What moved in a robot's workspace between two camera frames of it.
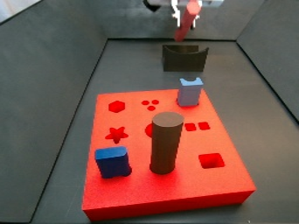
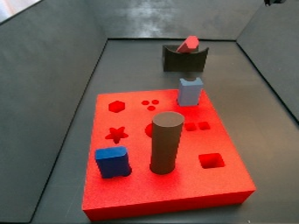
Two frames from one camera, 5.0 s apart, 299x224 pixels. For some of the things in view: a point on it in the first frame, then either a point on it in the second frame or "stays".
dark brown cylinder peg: (167, 125) stays
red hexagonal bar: (192, 8) to (190, 45)
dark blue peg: (112, 162) stays
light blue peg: (190, 92) stays
